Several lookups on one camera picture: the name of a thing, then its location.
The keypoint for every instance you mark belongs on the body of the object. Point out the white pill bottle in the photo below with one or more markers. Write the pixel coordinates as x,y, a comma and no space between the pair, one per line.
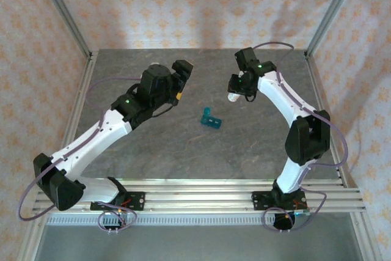
233,97

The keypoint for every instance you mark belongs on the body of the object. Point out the teal pill organizer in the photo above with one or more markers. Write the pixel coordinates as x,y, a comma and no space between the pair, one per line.
211,122

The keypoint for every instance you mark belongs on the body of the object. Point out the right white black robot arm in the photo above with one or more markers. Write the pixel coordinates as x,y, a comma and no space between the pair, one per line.
275,90

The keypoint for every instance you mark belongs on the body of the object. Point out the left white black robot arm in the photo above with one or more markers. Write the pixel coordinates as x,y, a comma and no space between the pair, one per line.
91,138

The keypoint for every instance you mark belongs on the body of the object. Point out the orange patterned cloth backdrop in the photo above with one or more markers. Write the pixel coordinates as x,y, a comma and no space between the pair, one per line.
195,4

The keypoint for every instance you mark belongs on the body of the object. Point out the aluminium mounting rails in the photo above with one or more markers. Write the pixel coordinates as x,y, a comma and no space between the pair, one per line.
195,200

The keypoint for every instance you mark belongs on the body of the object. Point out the small green circuit board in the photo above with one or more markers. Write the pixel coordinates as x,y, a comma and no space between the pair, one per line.
302,213

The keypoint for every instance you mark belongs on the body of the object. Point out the grey metal sheet panel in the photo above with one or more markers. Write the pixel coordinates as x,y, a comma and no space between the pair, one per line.
195,242

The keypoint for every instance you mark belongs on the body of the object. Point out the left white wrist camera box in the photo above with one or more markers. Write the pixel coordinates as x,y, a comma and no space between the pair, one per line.
156,64

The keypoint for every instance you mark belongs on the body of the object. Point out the aluminium side rail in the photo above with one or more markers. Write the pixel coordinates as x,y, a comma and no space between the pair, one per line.
83,90
312,71

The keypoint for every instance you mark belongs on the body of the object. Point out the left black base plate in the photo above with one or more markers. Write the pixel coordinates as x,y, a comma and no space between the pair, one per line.
136,195

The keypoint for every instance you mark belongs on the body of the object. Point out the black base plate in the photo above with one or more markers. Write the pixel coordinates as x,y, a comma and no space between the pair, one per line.
259,200
136,195

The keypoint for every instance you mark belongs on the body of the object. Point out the aluminium frame post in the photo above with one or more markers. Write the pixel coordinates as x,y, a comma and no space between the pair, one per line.
64,13
332,13

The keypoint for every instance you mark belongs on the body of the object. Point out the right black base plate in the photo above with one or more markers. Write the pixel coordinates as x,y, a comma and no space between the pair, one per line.
259,200

